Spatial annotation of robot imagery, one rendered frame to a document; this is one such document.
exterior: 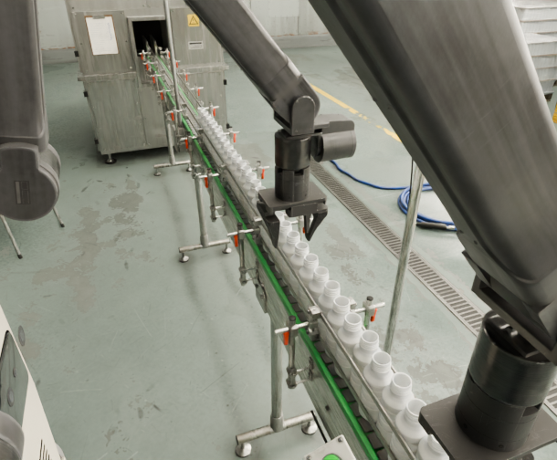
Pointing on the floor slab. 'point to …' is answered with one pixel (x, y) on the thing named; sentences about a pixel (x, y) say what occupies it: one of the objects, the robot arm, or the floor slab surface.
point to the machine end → (196, 36)
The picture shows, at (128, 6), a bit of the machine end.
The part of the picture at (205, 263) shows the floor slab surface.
